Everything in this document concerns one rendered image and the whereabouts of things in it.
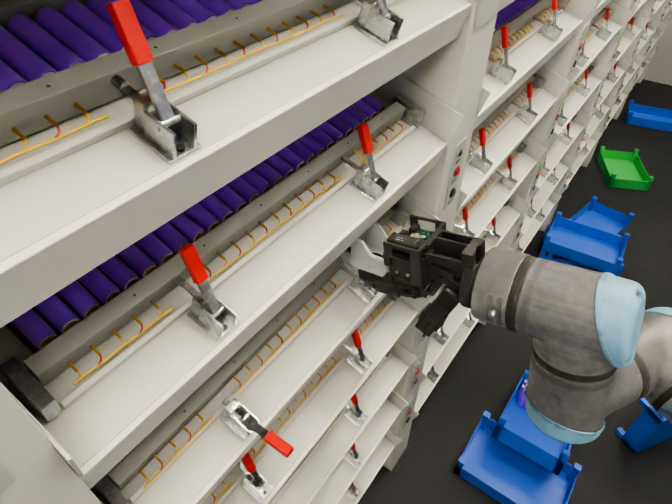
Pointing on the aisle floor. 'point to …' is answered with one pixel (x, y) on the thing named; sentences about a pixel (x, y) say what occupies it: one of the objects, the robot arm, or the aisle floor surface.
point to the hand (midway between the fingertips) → (351, 255)
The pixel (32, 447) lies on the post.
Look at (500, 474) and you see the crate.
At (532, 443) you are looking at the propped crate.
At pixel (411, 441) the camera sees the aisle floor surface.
